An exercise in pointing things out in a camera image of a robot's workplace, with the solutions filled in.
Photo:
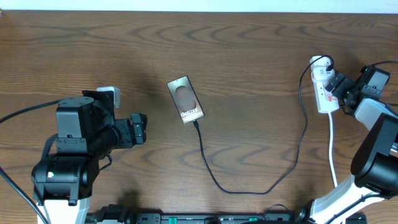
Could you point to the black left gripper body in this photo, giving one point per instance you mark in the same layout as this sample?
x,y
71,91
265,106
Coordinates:
x,y
126,139

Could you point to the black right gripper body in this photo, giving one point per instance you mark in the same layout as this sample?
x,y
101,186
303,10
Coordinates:
x,y
345,88

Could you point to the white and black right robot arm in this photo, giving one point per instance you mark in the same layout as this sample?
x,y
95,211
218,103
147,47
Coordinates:
x,y
373,176

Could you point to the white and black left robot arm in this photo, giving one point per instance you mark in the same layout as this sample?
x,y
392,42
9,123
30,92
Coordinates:
x,y
87,133

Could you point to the white USB charger adapter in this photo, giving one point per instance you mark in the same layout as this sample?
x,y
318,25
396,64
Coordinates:
x,y
320,74

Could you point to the white power strip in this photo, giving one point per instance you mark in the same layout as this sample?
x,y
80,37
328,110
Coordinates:
x,y
326,102

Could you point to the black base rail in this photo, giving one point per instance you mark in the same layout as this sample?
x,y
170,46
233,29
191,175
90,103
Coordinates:
x,y
121,214

